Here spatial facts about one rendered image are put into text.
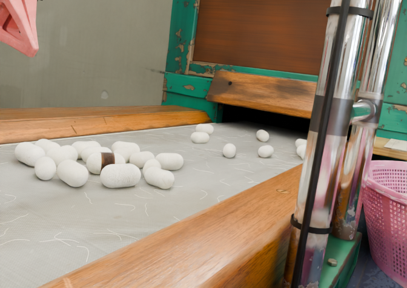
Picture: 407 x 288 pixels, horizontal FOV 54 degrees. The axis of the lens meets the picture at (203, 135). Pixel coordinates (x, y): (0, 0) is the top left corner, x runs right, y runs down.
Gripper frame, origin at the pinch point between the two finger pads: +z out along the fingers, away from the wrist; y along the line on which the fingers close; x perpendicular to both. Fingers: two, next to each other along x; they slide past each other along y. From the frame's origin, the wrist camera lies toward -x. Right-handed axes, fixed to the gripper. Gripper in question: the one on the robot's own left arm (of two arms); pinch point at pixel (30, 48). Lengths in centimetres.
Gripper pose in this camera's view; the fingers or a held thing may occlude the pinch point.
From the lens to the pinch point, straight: 50.0
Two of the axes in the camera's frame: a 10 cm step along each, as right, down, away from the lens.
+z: 5.7, 7.8, -2.6
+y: 5.1, -0.8, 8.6
